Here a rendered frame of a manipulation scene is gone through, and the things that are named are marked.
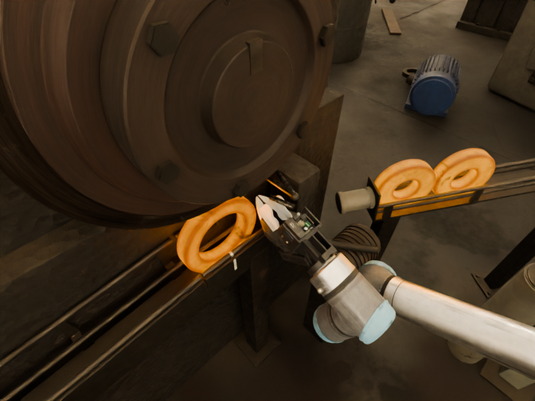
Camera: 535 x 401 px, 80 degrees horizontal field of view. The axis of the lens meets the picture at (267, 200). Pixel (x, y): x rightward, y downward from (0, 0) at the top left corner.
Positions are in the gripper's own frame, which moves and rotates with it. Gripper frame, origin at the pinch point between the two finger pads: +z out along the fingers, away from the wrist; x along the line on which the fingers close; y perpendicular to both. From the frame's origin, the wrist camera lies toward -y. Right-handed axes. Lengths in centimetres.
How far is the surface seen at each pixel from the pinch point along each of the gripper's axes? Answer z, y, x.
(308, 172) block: -2.5, 6.1, -11.4
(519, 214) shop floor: -71, -56, -141
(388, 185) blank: -16.7, 3.2, -28.8
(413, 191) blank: -21.9, 0.9, -35.9
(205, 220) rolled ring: 0.2, 8.9, 15.8
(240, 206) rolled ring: -0.5, 6.6, 7.5
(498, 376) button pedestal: -92, -48, -50
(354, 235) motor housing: -20.2, -16.5, -24.6
